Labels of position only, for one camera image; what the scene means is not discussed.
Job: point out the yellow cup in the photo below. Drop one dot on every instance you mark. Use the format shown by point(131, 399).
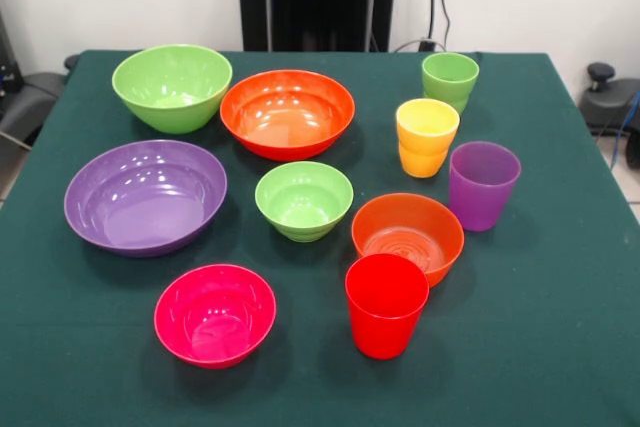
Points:
point(425, 147)

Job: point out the small green bowl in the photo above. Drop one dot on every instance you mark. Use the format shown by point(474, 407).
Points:
point(302, 207)

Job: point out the large orange-red bowl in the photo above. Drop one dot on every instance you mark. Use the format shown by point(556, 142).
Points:
point(287, 122)

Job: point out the small orange bowl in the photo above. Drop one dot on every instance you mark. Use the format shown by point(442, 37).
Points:
point(407, 227)

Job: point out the red cup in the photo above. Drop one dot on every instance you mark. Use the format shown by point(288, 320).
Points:
point(385, 317)

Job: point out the purple cup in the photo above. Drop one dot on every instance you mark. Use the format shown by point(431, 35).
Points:
point(482, 192)

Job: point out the green cup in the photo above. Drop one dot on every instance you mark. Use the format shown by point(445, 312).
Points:
point(450, 82)

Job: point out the pink bowl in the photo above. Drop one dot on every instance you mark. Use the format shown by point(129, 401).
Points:
point(215, 322)

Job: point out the large green bowl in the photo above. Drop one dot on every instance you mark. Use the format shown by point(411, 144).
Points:
point(172, 97)

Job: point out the large purple bowl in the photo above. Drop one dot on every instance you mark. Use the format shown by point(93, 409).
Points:
point(145, 207)

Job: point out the dark green tablecloth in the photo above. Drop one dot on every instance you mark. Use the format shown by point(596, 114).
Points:
point(500, 347)

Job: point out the black pedestal leg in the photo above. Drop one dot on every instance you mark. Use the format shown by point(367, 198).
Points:
point(30, 102)
point(605, 102)

